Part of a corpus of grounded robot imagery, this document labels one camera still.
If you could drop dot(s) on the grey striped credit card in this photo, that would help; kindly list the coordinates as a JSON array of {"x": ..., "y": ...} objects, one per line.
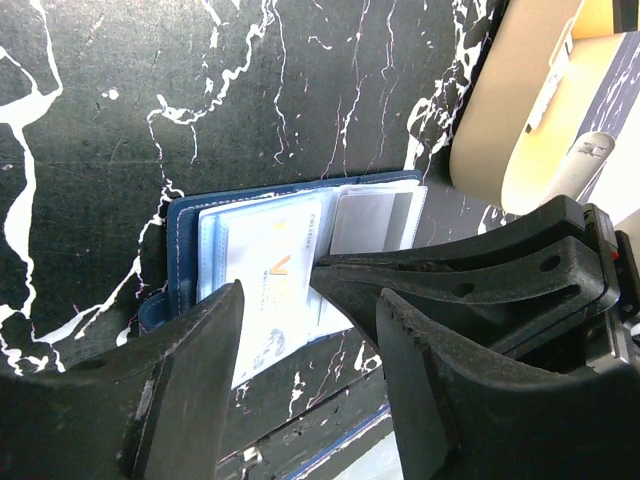
[{"x": 370, "y": 223}]

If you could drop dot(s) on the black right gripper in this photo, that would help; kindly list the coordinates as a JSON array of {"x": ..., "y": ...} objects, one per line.
[{"x": 518, "y": 287}]

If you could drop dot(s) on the beige oval card tray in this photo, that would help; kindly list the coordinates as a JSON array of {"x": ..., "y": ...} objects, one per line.
[{"x": 555, "y": 70}]

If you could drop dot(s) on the blue leather card holder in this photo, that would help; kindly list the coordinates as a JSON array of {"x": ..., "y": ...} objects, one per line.
[{"x": 196, "y": 250}]

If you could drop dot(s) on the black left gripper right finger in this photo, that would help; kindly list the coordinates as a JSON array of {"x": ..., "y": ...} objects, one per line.
[{"x": 462, "y": 411}]

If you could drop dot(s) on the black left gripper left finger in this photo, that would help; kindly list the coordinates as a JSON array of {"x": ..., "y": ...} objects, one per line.
[{"x": 154, "y": 408}]

